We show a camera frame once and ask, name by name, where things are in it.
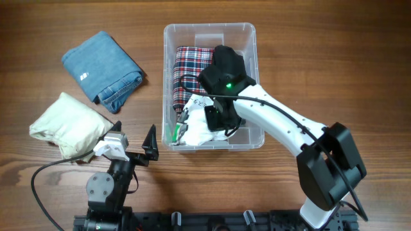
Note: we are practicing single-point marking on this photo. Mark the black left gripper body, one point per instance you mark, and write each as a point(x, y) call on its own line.
point(124, 170)

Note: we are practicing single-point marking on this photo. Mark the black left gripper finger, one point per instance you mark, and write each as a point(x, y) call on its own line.
point(150, 144)
point(115, 128)

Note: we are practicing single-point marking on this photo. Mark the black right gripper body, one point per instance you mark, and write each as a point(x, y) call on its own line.
point(218, 119)

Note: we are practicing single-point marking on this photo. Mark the white printed t-shirt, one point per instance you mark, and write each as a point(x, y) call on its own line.
point(191, 127)

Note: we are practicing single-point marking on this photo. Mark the black garment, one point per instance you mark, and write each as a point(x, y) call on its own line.
point(228, 61)

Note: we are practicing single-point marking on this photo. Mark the red navy plaid shirt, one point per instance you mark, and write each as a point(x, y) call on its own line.
point(189, 62)

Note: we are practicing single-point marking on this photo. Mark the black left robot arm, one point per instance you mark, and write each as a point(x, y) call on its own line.
point(108, 190)

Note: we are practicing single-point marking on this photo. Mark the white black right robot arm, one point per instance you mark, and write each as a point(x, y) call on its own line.
point(328, 161)

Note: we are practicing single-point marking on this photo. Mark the folded cream cloth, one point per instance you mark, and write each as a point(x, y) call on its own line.
point(72, 126)

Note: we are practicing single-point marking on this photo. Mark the folded blue jeans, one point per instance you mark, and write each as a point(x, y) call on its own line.
point(104, 71)

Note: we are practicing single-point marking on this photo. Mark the clear plastic storage bin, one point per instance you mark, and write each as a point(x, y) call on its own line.
point(240, 36)

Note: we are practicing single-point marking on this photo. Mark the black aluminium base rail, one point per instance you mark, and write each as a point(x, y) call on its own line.
point(272, 220)

